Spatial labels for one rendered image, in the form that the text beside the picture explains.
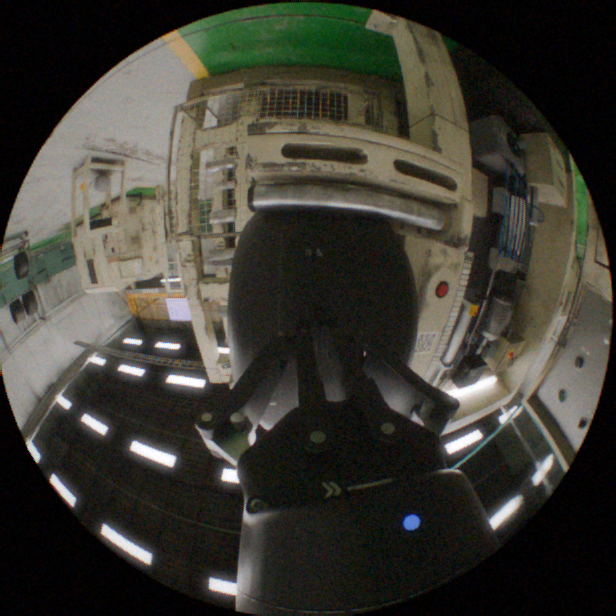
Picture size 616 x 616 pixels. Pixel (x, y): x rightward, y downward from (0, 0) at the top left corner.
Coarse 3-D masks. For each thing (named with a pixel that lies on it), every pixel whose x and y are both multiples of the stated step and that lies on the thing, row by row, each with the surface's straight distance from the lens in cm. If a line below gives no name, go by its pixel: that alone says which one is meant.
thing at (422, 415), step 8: (424, 400) 11; (432, 400) 11; (416, 408) 11; (424, 408) 11; (432, 408) 11; (416, 416) 11; (424, 416) 11; (432, 416) 11; (424, 424) 11; (432, 424) 11; (440, 424) 11; (448, 424) 12; (440, 432) 11
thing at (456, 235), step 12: (432, 204) 45; (444, 204) 42; (456, 204) 39; (468, 204) 39; (456, 216) 39; (468, 216) 39; (396, 228) 58; (408, 228) 52; (420, 228) 49; (456, 228) 39; (468, 228) 39; (432, 240) 44; (444, 240) 41; (456, 240) 39; (468, 240) 39
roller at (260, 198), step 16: (256, 192) 31; (272, 192) 30; (288, 192) 30; (304, 192) 30; (320, 192) 30; (336, 192) 31; (352, 192) 32; (368, 192) 33; (256, 208) 31; (272, 208) 31; (288, 208) 31; (304, 208) 31; (320, 208) 31; (336, 208) 31; (352, 208) 31; (368, 208) 32; (384, 208) 33; (400, 208) 34; (416, 208) 36; (432, 208) 38; (416, 224) 37; (432, 224) 38
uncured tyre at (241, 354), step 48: (240, 240) 33; (288, 240) 27; (336, 240) 28; (384, 240) 30; (240, 288) 26; (288, 288) 24; (336, 288) 24; (384, 288) 26; (240, 336) 26; (384, 336) 26; (288, 384) 26
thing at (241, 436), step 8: (232, 416) 9; (240, 416) 9; (232, 424) 9; (240, 424) 9; (248, 424) 10; (232, 432) 9; (240, 432) 9; (248, 432) 9; (208, 440) 9; (216, 440) 9; (224, 440) 9; (232, 440) 9; (240, 440) 9; (248, 440) 9; (216, 448) 10; (224, 448) 9; (232, 448) 9; (240, 448) 9; (224, 456) 10; (232, 456) 9
